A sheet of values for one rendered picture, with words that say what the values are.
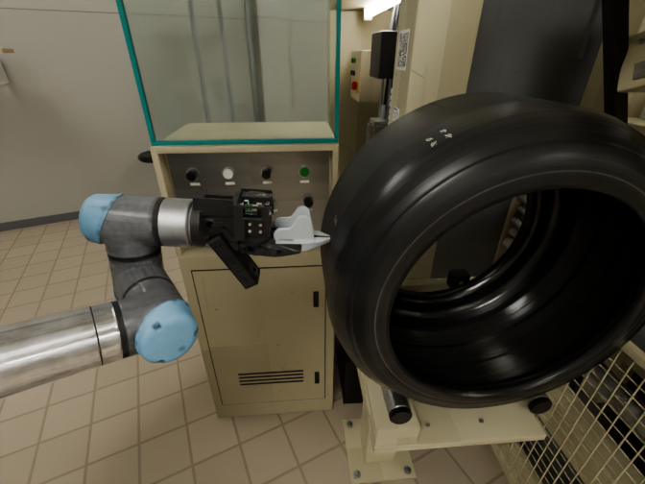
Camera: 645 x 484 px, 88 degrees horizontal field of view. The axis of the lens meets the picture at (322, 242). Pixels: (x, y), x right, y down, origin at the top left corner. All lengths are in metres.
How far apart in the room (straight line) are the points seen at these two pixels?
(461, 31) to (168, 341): 0.74
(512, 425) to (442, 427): 0.15
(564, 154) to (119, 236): 0.59
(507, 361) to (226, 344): 1.02
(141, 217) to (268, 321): 0.90
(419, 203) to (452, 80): 0.43
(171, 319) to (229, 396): 1.27
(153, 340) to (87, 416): 1.66
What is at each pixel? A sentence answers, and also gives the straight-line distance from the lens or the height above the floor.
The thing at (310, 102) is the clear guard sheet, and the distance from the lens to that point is 1.03.
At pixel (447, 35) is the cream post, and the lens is 0.80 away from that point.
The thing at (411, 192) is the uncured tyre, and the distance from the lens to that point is 0.43.
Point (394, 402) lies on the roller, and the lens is 0.72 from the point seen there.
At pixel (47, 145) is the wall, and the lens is 4.16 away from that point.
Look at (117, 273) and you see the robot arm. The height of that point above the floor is 1.21.
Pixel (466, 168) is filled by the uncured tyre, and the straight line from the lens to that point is 0.44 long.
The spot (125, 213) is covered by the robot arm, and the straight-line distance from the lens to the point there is 0.55.
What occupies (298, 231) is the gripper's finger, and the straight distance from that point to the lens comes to 0.52.
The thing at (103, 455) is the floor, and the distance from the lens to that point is 1.94.
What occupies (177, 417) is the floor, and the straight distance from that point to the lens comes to 1.92.
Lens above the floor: 1.50
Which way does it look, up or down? 29 degrees down
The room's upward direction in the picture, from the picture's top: straight up
